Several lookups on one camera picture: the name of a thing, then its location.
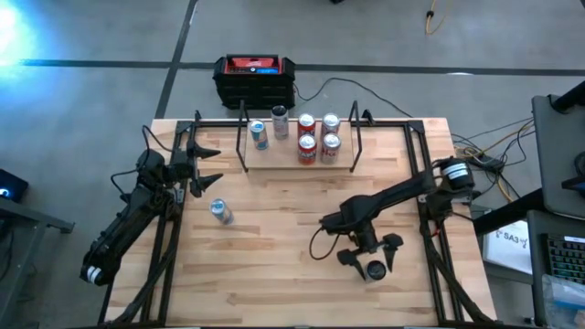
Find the black aluminium table frame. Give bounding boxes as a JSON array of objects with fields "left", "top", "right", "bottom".
[{"left": 98, "top": 108, "right": 497, "bottom": 328}]

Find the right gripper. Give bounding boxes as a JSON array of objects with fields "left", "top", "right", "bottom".
[{"left": 336, "top": 226, "right": 405, "bottom": 281}]

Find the black power strip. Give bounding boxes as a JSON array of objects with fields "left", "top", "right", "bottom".
[{"left": 468, "top": 153, "right": 506, "bottom": 174}]

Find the blue silver Red Bull can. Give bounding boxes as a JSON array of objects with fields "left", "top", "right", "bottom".
[
  {"left": 208, "top": 197, "right": 235, "bottom": 226},
  {"left": 249, "top": 119, "right": 270, "bottom": 151}
]

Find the dark desk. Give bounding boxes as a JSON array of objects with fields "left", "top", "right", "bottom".
[{"left": 526, "top": 208, "right": 585, "bottom": 328}]

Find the red black power station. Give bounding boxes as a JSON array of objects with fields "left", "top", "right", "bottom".
[{"left": 212, "top": 53, "right": 297, "bottom": 111}]

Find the silver Diet Coke can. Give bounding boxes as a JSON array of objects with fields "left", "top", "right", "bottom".
[
  {"left": 319, "top": 132, "right": 343, "bottom": 165},
  {"left": 320, "top": 111, "right": 342, "bottom": 136}
]

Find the grey side table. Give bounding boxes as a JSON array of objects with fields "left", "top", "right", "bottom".
[{"left": 531, "top": 93, "right": 585, "bottom": 221}]

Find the white paper sheet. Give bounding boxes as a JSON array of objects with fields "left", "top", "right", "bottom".
[{"left": 483, "top": 220, "right": 534, "bottom": 275}]

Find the clear plastic bag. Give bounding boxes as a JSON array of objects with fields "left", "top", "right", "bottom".
[{"left": 543, "top": 272, "right": 585, "bottom": 328}]

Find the black pole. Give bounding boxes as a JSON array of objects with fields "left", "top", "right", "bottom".
[{"left": 550, "top": 80, "right": 585, "bottom": 114}]

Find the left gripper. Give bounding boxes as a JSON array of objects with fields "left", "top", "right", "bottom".
[{"left": 165, "top": 139, "right": 225, "bottom": 199}]

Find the backlit keyboard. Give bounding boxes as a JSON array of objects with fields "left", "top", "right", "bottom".
[{"left": 543, "top": 233, "right": 585, "bottom": 285}]

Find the red soda can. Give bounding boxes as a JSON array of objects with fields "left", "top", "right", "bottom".
[{"left": 297, "top": 133, "right": 318, "bottom": 166}]

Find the black device blue light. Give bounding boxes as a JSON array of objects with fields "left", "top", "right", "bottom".
[{"left": 0, "top": 167, "right": 29, "bottom": 204}]

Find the wooden shelf black metal frame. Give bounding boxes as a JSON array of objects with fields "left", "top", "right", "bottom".
[{"left": 235, "top": 99, "right": 365, "bottom": 175}]

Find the black power cable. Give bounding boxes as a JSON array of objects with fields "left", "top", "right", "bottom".
[{"left": 292, "top": 76, "right": 415, "bottom": 119}]

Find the Fanta strawberry can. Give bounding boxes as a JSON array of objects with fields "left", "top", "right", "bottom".
[{"left": 296, "top": 112, "right": 317, "bottom": 137}]

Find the grey metal stand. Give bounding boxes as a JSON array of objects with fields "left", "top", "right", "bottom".
[{"left": 0, "top": 196, "right": 75, "bottom": 328}]

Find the yellow cable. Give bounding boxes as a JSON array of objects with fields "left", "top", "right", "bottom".
[
  {"left": 424, "top": 0, "right": 453, "bottom": 36},
  {"left": 454, "top": 119, "right": 536, "bottom": 204}
]

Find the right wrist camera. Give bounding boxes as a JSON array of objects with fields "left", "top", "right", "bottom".
[{"left": 355, "top": 227, "right": 379, "bottom": 251}]

